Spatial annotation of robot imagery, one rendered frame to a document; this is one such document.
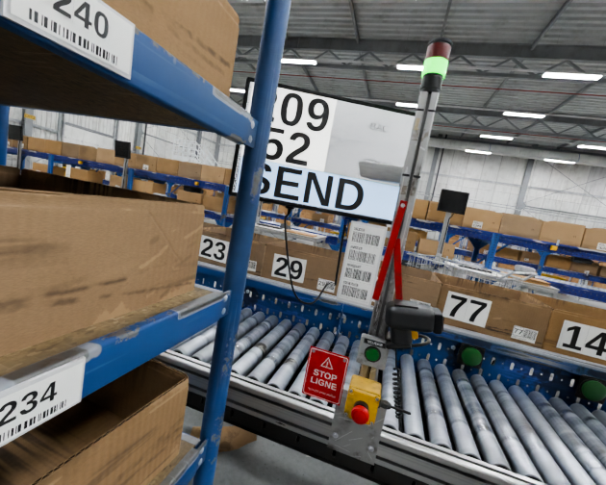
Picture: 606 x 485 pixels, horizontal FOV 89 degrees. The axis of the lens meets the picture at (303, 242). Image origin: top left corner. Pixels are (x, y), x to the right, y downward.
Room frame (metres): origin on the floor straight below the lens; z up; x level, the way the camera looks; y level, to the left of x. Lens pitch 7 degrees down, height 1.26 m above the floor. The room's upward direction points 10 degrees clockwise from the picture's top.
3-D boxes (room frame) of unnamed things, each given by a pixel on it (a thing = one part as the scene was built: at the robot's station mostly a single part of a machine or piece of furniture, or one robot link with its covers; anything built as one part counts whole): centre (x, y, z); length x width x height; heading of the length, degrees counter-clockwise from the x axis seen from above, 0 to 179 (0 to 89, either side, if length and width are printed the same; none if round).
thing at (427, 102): (0.73, -0.22, 1.11); 0.12 x 0.05 x 0.88; 75
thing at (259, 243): (1.63, 0.32, 0.96); 0.39 x 0.29 x 0.17; 74
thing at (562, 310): (1.22, -1.19, 0.96); 0.39 x 0.29 x 0.17; 75
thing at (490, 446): (0.90, -0.62, 0.72); 0.52 x 0.05 x 0.05; 165
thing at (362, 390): (0.66, -0.24, 0.84); 0.15 x 0.09 x 0.07; 75
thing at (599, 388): (1.02, -1.09, 0.81); 0.07 x 0.01 x 0.07; 75
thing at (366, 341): (0.70, -0.21, 0.95); 0.07 x 0.03 x 0.07; 75
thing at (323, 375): (0.72, -0.14, 0.85); 0.16 x 0.01 x 0.13; 75
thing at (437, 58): (0.73, -0.22, 1.62); 0.05 x 0.05 x 0.06
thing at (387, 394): (0.97, -0.37, 0.72); 0.52 x 0.05 x 0.05; 165
